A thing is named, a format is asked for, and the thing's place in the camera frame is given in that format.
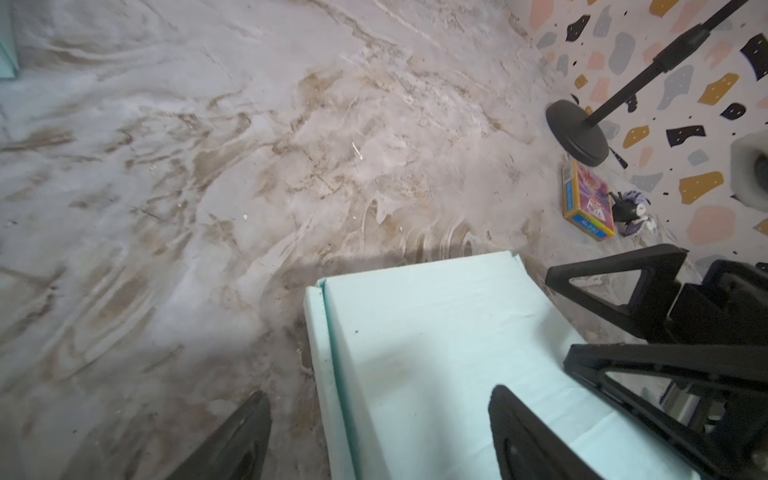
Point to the mint paper box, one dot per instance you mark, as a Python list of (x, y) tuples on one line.
[(9, 65)]

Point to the colourful small card box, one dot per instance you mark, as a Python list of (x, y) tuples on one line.
[(586, 201)]

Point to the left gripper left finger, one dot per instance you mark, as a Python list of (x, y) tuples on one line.
[(237, 449)]

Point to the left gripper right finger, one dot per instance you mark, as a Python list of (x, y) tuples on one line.
[(525, 447)]

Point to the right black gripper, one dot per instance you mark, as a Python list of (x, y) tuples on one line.
[(706, 403)]

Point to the small black white figurine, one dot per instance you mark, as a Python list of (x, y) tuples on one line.
[(630, 213)]

